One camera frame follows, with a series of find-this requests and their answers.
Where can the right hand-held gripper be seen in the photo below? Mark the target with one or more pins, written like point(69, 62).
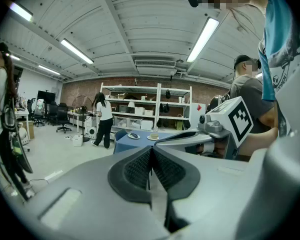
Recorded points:
point(237, 119)

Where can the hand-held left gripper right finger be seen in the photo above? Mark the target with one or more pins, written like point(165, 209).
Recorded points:
point(210, 184)

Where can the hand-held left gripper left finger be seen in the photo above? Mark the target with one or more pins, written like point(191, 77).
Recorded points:
point(90, 184)

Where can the tan bowl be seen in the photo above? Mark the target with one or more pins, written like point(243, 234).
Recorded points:
point(154, 135)

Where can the white round plate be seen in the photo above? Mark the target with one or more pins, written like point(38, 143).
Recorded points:
point(133, 137)
point(152, 138)

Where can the person's right forearm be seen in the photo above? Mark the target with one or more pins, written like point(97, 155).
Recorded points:
point(260, 140)

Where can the person's right hand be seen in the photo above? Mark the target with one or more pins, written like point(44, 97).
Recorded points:
point(218, 150)

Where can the olive green box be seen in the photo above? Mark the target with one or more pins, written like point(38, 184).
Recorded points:
point(179, 125)

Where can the pale metal cabinet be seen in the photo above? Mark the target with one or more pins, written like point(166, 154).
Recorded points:
point(197, 114)

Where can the black hanging bag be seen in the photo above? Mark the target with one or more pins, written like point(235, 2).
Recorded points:
point(166, 108)
point(168, 94)
point(162, 108)

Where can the white box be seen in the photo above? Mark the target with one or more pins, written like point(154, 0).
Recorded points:
point(77, 140)

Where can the blue covered table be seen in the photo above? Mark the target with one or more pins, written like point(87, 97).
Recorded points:
point(140, 144)

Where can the white metal shelving unit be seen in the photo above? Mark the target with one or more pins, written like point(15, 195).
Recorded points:
point(130, 87)
point(175, 90)

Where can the white appliance with round hole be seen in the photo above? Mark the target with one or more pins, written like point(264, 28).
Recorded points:
point(91, 133)

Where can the purple eggplant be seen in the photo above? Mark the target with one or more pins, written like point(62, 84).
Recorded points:
point(134, 135)

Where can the clear storage bin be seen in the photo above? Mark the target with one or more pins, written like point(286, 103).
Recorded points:
point(120, 122)
point(135, 123)

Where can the blue padded chair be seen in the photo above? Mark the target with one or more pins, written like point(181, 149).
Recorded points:
point(120, 135)

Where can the black office chair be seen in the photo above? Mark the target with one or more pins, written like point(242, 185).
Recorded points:
point(63, 116)
point(37, 111)

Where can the ceiling air conditioner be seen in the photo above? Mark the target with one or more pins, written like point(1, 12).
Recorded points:
point(155, 66)

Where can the black floor fan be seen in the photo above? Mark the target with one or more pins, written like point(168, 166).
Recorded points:
point(81, 104)

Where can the black monitor screen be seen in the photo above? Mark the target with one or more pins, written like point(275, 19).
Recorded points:
point(46, 97)

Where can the white desk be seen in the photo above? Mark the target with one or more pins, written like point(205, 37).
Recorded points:
point(22, 113)

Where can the long ceiling light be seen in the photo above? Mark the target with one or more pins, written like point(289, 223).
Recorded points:
point(21, 11)
point(76, 51)
point(49, 69)
point(202, 40)

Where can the person's teal printed T-shirt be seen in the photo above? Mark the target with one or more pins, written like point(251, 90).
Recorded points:
point(277, 46)

